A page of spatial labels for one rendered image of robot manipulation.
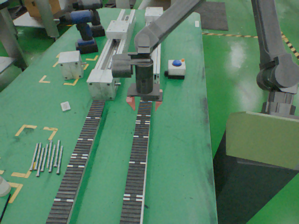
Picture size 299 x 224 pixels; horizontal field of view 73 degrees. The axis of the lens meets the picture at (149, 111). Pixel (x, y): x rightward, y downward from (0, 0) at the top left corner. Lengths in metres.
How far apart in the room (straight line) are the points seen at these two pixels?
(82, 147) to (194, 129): 0.40
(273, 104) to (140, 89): 0.41
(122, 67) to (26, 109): 0.49
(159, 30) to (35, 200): 0.60
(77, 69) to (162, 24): 0.51
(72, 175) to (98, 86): 0.37
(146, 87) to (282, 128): 0.40
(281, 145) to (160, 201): 0.38
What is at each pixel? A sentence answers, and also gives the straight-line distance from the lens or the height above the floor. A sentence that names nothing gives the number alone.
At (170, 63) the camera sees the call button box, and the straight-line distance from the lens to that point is 1.00.
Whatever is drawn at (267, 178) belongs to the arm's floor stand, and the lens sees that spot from 0.83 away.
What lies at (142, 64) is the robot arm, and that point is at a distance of 0.61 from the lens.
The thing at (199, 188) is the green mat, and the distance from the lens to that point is 0.64.
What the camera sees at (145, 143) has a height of 0.81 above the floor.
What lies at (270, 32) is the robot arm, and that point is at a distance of 0.75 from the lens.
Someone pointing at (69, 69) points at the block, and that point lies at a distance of 1.02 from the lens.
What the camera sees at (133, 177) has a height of 0.81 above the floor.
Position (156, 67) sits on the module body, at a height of 0.86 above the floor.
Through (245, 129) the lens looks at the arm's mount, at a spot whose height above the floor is 0.91.
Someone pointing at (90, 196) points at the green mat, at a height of 0.78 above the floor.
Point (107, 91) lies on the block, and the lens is 0.85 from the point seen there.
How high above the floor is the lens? 1.35
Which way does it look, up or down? 44 degrees down
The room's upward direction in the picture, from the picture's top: straight up
